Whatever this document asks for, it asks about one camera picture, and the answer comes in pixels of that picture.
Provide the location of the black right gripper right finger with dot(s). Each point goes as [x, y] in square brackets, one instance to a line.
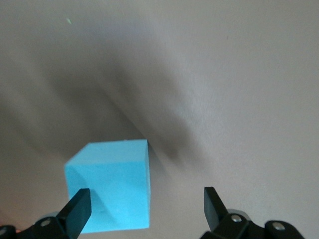
[236, 227]

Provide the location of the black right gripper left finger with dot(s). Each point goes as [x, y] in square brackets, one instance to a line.
[49, 229]

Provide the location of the teal foam cube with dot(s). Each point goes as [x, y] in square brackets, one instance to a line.
[117, 169]

